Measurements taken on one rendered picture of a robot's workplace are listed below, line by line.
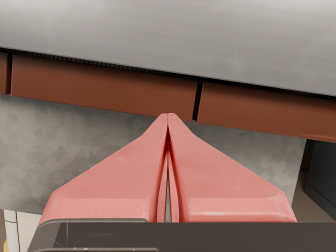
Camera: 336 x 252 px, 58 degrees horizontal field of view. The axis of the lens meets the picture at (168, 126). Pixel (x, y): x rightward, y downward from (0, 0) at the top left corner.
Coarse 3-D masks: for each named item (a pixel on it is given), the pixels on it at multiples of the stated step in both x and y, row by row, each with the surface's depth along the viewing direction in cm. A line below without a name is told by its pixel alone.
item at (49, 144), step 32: (0, 96) 44; (0, 128) 45; (32, 128) 44; (64, 128) 44; (96, 128) 44; (128, 128) 44; (192, 128) 44; (224, 128) 44; (0, 160) 45; (32, 160) 45; (64, 160) 45; (96, 160) 45; (256, 160) 45; (288, 160) 45; (0, 192) 46; (32, 192) 46; (288, 192) 46
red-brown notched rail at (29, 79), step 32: (0, 64) 29; (32, 64) 28; (64, 64) 28; (32, 96) 29; (64, 96) 29; (96, 96) 29; (128, 96) 29; (160, 96) 29; (192, 96) 29; (224, 96) 29; (256, 96) 29; (288, 96) 29; (256, 128) 29; (288, 128) 29; (320, 128) 29
